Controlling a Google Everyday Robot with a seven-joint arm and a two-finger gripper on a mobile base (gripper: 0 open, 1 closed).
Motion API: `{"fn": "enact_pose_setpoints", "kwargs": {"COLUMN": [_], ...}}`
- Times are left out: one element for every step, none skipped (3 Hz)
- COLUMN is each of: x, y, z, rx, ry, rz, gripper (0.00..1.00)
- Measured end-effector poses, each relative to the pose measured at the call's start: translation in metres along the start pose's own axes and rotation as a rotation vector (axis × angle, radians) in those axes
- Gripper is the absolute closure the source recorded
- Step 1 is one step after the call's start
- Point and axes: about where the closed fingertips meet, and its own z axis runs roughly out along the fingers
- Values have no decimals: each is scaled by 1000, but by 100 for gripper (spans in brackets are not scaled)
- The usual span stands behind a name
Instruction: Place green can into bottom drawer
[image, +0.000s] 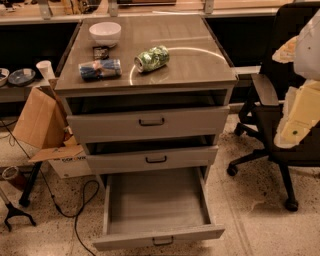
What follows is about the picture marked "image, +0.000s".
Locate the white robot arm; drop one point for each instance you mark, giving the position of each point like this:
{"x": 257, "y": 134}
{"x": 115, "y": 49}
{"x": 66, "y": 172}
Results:
{"x": 302, "y": 106}

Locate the top grey drawer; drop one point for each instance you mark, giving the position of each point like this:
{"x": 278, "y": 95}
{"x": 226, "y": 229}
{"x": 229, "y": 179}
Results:
{"x": 147, "y": 116}

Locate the grey drawer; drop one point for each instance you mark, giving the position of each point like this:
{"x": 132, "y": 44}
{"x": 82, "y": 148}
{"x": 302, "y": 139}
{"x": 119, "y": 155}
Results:
{"x": 156, "y": 208}
{"x": 154, "y": 154}
{"x": 147, "y": 116}

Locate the grey drawer cabinet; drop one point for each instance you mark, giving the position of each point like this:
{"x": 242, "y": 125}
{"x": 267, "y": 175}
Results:
{"x": 197, "y": 63}

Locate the middle grey drawer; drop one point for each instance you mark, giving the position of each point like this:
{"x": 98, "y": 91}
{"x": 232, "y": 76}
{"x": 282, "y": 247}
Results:
{"x": 154, "y": 154}

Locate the bottom grey drawer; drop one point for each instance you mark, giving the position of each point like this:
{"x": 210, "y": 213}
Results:
{"x": 156, "y": 208}

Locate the blue soda can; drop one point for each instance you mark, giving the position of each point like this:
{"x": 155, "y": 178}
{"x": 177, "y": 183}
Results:
{"x": 100, "y": 69}

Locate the white printed cardboard box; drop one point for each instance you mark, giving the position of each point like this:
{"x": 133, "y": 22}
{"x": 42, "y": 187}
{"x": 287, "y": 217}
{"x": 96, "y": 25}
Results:
{"x": 69, "y": 167}

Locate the small dark snack packet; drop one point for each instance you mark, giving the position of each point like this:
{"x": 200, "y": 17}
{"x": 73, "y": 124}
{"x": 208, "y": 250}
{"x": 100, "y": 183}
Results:
{"x": 100, "y": 52}

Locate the brown cardboard box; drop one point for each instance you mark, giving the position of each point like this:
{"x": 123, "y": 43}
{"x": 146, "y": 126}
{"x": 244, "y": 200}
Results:
{"x": 42, "y": 124}

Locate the white paper cup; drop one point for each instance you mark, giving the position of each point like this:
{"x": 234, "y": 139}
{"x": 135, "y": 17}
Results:
{"x": 45, "y": 68}

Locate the dark blue plate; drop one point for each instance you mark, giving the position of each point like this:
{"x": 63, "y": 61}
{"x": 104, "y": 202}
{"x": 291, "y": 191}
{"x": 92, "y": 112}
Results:
{"x": 22, "y": 77}

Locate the brown tape roll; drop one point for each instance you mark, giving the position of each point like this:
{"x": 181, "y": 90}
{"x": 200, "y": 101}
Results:
{"x": 15, "y": 177}

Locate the black office chair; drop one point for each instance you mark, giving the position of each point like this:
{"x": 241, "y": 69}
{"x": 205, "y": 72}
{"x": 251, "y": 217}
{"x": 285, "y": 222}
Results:
{"x": 262, "y": 109}

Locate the white bowl at edge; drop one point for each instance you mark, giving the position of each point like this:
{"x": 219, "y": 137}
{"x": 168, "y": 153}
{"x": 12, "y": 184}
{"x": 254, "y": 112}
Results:
{"x": 4, "y": 73}

